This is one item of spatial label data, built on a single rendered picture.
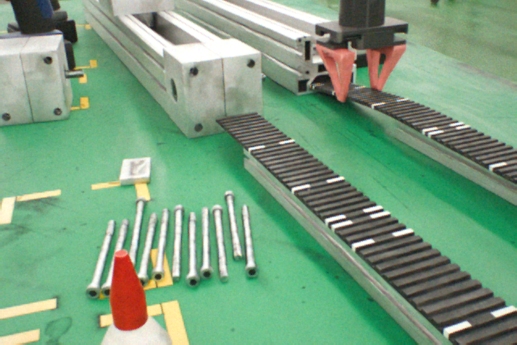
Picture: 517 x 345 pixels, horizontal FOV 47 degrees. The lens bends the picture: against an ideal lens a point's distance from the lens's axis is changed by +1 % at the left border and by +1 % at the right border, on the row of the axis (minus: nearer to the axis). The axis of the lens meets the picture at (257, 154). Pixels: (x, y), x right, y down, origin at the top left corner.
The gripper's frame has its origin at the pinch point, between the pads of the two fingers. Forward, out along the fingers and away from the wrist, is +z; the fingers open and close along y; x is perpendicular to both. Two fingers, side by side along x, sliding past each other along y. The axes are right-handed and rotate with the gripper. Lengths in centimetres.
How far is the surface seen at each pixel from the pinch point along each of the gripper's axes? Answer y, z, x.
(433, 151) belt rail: 1.5, 1.5, 17.7
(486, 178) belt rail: 1.5, 1.4, 25.6
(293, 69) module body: 3.6, -0.6, -12.4
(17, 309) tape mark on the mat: 44, 3, 26
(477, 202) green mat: 4.0, 2.5, 27.4
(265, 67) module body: 4.7, 0.8, -20.6
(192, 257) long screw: 31.0, 1.8, 25.8
